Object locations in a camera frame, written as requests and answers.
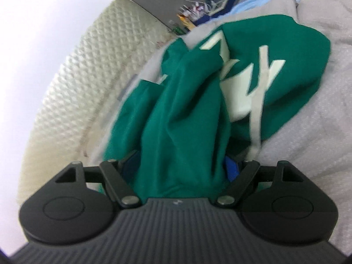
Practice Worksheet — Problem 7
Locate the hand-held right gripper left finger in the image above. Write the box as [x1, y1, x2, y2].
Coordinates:
[55, 150, 143, 207]

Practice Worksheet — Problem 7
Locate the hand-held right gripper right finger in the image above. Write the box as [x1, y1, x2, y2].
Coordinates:
[216, 156, 303, 207]

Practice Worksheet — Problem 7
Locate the green garment with white letters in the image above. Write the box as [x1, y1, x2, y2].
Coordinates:
[103, 15, 332, 198]

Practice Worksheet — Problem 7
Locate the cream quilted headboard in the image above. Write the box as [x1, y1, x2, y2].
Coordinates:
[18, 0, 179, 198]

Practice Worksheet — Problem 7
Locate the grey textured blanket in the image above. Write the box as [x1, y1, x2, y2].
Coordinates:
[91, 0, 352, 242]

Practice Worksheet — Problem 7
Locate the blue bedside table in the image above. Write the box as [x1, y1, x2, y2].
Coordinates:
[190, 0, 242, 31]

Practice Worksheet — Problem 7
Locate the light blue bed sheet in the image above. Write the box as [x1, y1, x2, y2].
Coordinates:
[228, 0, 322, 14]

